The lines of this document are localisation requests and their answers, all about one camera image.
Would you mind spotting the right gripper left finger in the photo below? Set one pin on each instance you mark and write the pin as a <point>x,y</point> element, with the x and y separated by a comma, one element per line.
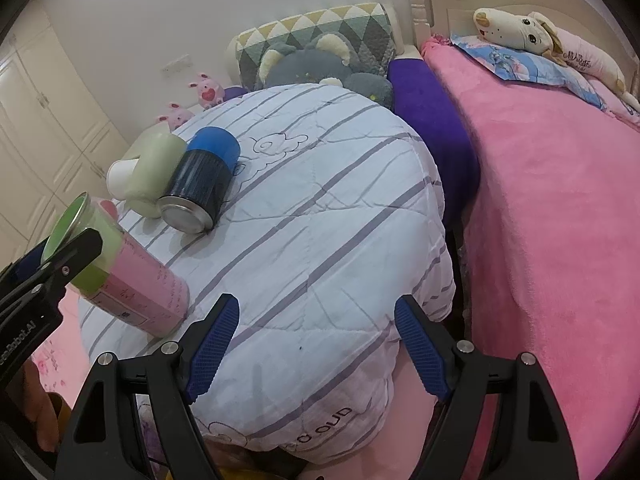
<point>103,439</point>

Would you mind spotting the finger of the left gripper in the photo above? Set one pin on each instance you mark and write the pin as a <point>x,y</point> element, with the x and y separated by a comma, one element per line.
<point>28,279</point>

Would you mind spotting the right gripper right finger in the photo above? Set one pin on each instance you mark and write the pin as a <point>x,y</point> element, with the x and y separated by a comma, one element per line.
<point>529,438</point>

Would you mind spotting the pink green towel canister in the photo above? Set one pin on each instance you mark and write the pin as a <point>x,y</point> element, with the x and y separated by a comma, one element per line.
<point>124,280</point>

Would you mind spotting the pale green cup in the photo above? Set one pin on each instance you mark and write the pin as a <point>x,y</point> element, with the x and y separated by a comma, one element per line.
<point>156,154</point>

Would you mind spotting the pink quilt left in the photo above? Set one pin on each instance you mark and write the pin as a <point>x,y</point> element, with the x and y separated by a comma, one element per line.
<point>62,359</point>

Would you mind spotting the cream wardrobe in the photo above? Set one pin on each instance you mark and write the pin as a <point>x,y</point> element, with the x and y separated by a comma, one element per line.
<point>56,141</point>

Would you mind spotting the pink bed blanket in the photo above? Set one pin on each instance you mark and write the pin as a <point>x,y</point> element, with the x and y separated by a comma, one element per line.
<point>551,243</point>

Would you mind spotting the blue black spray can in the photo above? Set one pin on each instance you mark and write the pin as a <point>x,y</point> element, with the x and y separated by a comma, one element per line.
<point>195,193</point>

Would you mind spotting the striped white folded quilt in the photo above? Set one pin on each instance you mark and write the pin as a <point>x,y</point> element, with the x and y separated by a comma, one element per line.
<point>334,212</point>

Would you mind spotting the pink pig plush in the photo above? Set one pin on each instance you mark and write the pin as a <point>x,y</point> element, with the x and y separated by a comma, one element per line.
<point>176,116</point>
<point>210,93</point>

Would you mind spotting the purple blanket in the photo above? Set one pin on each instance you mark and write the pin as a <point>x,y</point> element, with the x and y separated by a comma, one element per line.
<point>422,101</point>

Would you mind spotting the blue cartoon pillow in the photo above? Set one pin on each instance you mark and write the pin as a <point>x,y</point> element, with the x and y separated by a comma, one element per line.
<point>519,66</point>

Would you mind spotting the grey bear plush cushion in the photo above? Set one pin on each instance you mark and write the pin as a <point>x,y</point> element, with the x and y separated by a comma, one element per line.
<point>328,59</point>

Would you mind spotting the white dog plush toy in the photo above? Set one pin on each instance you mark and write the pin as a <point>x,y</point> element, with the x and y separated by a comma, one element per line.
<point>535,33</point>

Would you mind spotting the triangle patterned cushion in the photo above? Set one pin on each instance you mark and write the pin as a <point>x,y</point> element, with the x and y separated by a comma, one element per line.
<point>371,28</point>

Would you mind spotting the cream wooden headboard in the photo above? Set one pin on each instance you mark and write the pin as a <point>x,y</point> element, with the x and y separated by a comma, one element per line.
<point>583,17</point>

